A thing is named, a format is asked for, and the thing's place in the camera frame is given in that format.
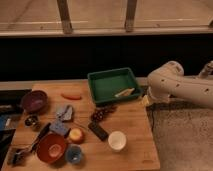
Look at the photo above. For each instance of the dark grape bunch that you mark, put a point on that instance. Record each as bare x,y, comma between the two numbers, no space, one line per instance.
101,113

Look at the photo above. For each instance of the black handled utensil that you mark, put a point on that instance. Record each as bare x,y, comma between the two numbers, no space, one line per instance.
42,133

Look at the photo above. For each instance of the orange carrot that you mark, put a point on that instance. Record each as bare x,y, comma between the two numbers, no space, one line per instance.
71,97

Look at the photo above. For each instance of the black dish brush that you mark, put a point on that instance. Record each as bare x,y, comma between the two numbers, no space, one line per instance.
17,155

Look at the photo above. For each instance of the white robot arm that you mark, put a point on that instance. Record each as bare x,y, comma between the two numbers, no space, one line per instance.
169,80

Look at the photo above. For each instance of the white cup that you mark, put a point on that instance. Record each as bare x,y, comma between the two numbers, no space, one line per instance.
117,141

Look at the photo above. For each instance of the blue cup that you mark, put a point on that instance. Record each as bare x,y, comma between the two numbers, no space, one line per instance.
73,154

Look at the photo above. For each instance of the green plastic tray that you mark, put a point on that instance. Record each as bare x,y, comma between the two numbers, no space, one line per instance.
104,85

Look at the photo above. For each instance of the small metal cup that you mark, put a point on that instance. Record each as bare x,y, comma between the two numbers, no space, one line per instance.
32,122

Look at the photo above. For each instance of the red yellow apple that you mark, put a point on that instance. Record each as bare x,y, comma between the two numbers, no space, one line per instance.
76,135

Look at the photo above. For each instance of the red orange bowl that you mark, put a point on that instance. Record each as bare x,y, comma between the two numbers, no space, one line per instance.
51,148

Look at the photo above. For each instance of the purple bowl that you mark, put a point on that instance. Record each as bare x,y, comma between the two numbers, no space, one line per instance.
34,101

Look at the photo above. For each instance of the black remote control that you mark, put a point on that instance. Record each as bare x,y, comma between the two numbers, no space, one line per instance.
98,131

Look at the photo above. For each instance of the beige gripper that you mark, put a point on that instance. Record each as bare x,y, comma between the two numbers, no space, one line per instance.
145,101

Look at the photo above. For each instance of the wooden cutting board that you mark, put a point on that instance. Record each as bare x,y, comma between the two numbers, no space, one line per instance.
140,153

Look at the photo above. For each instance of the yellow banana piece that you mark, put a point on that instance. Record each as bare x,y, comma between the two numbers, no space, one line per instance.
125,92

